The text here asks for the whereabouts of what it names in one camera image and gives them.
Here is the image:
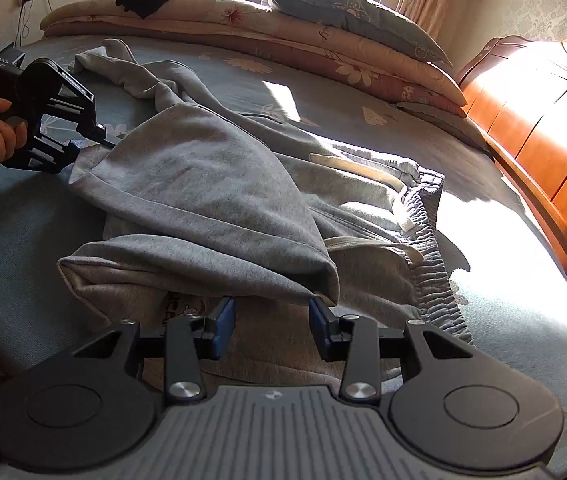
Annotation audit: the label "plump grey-blue pillow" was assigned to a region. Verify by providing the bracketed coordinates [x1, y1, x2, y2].
[266, 0, 454, 68]

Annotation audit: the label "grey sweatpants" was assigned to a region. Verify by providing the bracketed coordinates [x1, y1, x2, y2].
[58, 38, 477, 396]

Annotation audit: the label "wooden headboard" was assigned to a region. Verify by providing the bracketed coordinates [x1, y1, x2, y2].
[456, 35, 567, 331]

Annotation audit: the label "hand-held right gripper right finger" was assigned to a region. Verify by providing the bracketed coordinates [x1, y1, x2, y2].
[309, 297, 479, 405]

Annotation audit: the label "flat grey-blue pillow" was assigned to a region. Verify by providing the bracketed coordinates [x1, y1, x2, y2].
[396, 101, 494, 156]

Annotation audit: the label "blue-grey floral bed sheet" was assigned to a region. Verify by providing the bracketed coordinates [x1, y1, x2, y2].
[0, 35, 567, 463]

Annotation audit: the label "folded pink floral quilt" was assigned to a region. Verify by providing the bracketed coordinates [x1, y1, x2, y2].
[40, 0, 468, 118]

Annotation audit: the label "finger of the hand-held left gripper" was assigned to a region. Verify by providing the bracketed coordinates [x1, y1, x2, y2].
[1, 130, 84, 175]
[58, 71, 117, 150]

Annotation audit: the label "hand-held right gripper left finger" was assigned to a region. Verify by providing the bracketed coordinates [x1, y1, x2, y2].
[71, 296, 237, 405]

